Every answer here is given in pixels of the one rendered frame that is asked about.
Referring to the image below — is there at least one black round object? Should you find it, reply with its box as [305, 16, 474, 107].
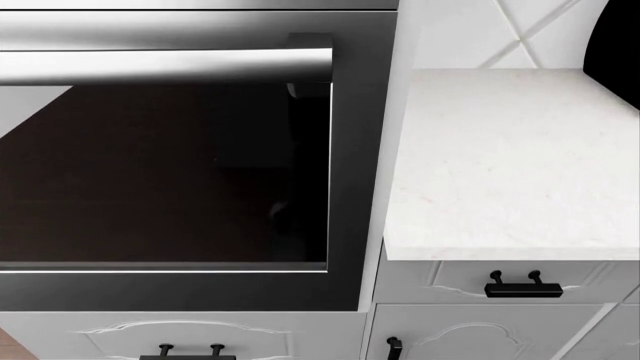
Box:
[582, 0, 640, 112]

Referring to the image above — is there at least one black bar drawer handle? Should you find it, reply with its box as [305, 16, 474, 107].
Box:
[483, 269, 565, 300]
[139, 342, 237, 360]

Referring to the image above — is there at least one stainless steel built-in oven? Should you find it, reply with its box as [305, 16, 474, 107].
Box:
[0, 0, 401, 313]

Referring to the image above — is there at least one black vertical cabinet door handle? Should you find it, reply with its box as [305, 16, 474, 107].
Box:
[383, 336, 404, 360]

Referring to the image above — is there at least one white narrow drawer front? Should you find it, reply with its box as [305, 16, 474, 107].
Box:
[372, 239, 640, 306]

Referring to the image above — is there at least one white cabinet door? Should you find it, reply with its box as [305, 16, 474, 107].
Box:
[360, 301, 640, 360]

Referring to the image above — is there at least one white drawer under oven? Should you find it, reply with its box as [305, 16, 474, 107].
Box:
[0, 309, 370, 360]

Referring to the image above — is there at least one silver oven door handle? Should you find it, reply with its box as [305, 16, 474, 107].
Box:
[0, 32, 335, 87]

